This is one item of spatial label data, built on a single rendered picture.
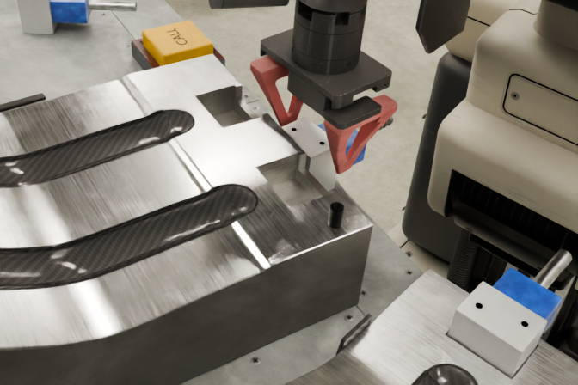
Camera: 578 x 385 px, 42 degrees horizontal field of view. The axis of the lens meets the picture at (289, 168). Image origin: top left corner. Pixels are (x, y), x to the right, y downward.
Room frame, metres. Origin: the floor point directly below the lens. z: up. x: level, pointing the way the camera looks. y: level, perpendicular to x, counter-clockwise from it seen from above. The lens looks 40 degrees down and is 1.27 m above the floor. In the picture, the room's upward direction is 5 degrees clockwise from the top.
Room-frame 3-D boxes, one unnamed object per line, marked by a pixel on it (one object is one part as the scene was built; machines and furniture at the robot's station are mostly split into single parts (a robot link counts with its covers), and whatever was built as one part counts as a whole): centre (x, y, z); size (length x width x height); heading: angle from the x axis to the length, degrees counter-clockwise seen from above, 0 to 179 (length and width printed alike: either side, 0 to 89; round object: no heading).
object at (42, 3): (0.80, 0.26, 0.83); 0.13 x 0.05 x 0.05; 96
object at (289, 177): (0.45, -0.01, 0.87); 0.05 x 0.05 x 0.04; 34
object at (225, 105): (0.53, 0.05, 0.87); 0.05 x 0.05 x 0.04; 34
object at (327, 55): (0.55, -0.02, 0.96); 0.10 x 0.07 x 0.07; 42
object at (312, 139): (0.58, -0.05, 0.83); 0.13 x 0.05 x 0.05; 133
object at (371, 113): (0.53, -0.04, 0.88); 0.07 x 0.07 x 0.09; 42
